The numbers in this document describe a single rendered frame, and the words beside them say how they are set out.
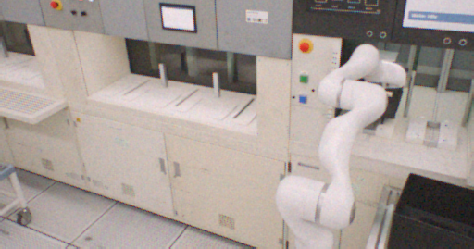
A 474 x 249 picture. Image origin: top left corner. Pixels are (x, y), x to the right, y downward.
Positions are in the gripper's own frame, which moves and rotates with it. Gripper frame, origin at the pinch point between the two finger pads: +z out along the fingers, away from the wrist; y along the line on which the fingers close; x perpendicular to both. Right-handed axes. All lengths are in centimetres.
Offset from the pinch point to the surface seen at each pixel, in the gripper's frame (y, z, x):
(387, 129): 7.4, -9.5, -31.1
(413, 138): 19.1, -13.9, -31.4
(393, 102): 8.2, -8.9, -16.8
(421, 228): 24, -76, -30
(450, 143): 34.4, -13.4, -31.1
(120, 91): -153, -6, -36
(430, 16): 15.3, -33.8, 30.2
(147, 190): -131, -24, -96
